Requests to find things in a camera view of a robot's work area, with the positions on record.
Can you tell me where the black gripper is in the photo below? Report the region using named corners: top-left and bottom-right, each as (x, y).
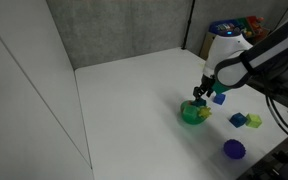
top-left (193, 75), bottom-right (215, 100)

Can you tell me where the teal green toy block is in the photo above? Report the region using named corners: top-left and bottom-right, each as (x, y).
top-left (191, 98), bottom-right (206, 107)

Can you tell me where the green bowl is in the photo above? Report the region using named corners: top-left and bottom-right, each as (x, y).
top-left (180, 101), bottom-right (211, 125)

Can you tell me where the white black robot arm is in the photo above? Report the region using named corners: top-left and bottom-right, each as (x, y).
top-left (193, 18), bottom-right (288, 101)

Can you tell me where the yellow star toy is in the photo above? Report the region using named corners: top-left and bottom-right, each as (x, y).
top-left (198, 106), bottom-right (212, 119)

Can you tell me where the green cube in bowl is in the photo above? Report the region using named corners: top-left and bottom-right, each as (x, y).
top-left (182, 106), bottom-right (197, 120)

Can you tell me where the dark blue cube toy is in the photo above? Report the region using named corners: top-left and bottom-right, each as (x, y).
top-left (230, 113), bottom-right (247, 128)

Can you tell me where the lime green cube toy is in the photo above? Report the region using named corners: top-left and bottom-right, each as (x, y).
top-left (246, 114), bottom-right (262, 128)

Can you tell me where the wooden toy storage shelf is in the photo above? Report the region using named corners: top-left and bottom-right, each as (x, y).
top-left (199, 16), bottom-right (270, 60)

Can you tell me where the purple spiky ball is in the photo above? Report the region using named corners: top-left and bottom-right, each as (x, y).
top-left (223, 139), bottom-right (246, 159)

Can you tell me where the black vertical pole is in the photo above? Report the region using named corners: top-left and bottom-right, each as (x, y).
top-left (181, 0), bottom-right (196, 50)

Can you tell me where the black cable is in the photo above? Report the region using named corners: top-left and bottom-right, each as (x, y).
top-left (263, 93), bottom-right (288, 144)

